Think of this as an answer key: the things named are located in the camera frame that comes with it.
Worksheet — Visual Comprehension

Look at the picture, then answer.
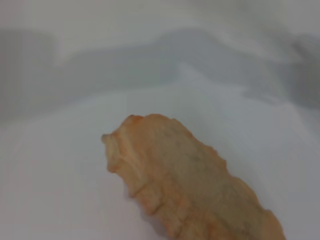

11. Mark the long ridged orange bread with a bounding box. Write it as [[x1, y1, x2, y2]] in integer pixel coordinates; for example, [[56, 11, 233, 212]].
[[101, 113, 287, 240]]

